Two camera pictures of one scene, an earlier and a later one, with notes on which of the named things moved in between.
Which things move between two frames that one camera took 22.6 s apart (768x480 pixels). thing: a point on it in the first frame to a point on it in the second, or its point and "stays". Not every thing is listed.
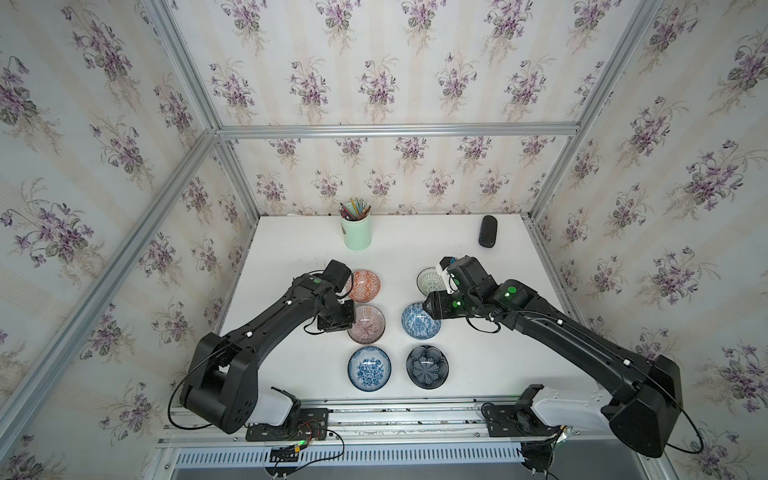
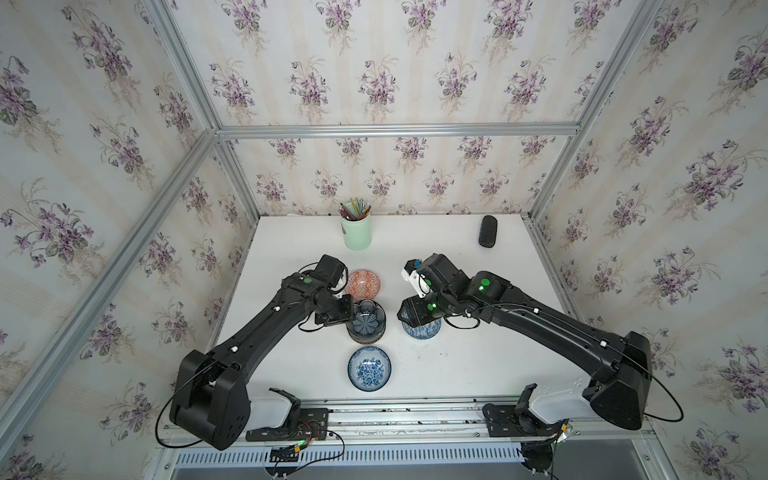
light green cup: (357, 234) stays
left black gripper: (325, 326) stays
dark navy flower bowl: (427, 367) to (369, 322)
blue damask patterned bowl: (418, 323) stays
